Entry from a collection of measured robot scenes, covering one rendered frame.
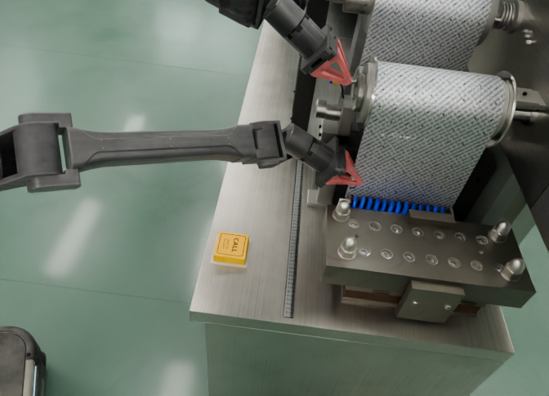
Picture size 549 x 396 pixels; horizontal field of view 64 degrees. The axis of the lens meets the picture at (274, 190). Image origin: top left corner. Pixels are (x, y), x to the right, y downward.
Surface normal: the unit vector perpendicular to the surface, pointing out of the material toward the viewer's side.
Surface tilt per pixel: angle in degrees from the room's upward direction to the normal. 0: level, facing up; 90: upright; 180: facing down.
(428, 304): 90
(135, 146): 41
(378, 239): 0
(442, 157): 90
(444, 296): 90
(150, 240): 0
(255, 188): 0
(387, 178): 90
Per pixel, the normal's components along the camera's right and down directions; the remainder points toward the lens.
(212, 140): 0.54, -0.18
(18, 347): 0.08, -0.70
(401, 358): -0.10, 0.70
